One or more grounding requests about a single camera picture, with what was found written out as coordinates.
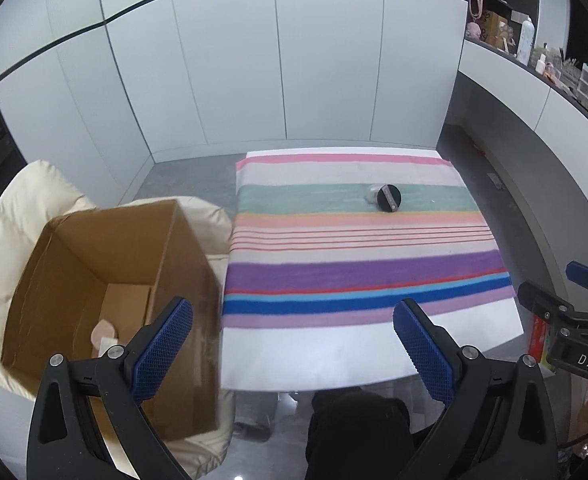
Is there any small white carton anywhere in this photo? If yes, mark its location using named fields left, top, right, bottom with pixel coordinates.
left=94, top=338, right=125, bottom=362

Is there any red snack packet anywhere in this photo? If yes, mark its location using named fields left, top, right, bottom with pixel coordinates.
left=528, top=315, right=555, bottom=372

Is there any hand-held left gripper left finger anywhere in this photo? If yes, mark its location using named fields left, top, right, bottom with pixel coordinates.
left=26, top=296, right=195, bottom=480

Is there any translucent pink pad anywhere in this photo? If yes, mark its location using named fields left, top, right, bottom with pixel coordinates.
left=90, top=319, right=120, bottom=349

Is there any white low table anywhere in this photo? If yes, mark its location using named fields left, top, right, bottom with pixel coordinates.
left=219, top=147, right=526, bottom=428

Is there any white side counter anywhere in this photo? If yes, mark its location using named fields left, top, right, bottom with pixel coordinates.
left=455, top=37, right=588, bottom=361

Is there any striped colourful cloth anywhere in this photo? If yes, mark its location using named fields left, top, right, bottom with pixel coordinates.
left=222, top=153, right=518, bottom=332

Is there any small brown cardboard carton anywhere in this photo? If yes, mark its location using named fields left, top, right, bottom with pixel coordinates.
left=479, top=10, right=509, bottom=44

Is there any black lid jar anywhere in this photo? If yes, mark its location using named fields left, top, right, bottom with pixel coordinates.
left=364, top=183, right=403, bottom=213

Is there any white spray bottle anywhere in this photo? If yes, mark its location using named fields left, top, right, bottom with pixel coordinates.
left=516, top=16, right=536, bottom=65

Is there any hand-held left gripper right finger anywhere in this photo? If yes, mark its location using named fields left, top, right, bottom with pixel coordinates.
left=392, top=298, right=560, bottom=480

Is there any dark chair caster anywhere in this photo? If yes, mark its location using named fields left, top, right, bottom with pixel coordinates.
left=233, top=421, right=273, bottom=444

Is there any cream padded chair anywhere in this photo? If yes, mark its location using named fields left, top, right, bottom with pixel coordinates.
left=0, top=160, right=235, bottom=480

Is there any brown cardboard box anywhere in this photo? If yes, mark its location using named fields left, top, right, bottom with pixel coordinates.
left=0, top=199, right=223, bottom=444

